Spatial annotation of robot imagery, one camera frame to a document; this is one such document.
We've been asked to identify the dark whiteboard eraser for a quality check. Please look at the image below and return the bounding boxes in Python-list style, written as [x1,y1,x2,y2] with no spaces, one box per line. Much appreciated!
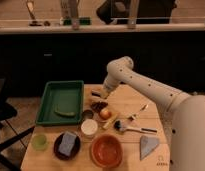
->
[91,91,101,98]

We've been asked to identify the small dark metal cup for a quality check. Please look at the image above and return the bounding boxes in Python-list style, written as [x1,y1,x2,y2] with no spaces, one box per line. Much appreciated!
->
[82,109,94,120]

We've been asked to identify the black and white brush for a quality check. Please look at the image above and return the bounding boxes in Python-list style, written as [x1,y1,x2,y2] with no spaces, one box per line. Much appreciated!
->
[114,120,157,133]

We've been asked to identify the yellow corn cob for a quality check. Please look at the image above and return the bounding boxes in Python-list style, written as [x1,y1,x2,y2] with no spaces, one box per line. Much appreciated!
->
[102,115,118,130]

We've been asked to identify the white round cup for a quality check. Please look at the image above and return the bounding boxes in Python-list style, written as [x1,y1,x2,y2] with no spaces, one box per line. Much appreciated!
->
[81,119,98,138]

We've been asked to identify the small orange apple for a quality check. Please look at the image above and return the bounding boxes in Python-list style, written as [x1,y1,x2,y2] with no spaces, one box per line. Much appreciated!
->
[99,108,111,120]

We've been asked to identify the small metal spoon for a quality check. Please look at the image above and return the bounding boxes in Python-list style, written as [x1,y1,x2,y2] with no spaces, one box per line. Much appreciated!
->
[127,104,148,121]

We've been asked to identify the dark brown plate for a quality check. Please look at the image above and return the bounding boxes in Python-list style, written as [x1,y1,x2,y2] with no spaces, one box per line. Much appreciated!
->
[53,132,81,160]

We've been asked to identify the green pea pod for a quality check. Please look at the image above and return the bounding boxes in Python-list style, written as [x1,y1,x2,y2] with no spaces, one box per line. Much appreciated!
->
[54,109,75,117]

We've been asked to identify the orange bowl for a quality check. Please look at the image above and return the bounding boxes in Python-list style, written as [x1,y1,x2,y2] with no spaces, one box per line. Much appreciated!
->
[90,134,123,169]

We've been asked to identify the brown pine cone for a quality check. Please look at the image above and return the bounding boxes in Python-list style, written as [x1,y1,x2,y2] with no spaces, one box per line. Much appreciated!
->
[91,102,108,113]

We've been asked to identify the black chair frame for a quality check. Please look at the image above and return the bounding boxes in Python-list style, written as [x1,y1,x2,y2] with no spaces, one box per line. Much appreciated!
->
[0,78,36,171]

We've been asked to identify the green plastic tray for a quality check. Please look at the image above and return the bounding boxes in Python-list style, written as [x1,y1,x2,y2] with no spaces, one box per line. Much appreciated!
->
[36,80,84,126]

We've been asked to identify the grey triangular cloth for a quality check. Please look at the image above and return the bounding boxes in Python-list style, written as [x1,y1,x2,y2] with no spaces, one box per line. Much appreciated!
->
[140,136,160,160]

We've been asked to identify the light green cup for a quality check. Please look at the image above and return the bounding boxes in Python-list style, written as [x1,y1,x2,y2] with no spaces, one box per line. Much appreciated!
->
[31,134,47,150]

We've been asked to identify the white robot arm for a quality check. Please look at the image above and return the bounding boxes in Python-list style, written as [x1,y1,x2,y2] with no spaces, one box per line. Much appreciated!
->
[101,56,205,171]

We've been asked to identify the blue grey sponge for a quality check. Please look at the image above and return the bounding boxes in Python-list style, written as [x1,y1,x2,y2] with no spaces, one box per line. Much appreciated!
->
[58,132,77,156]

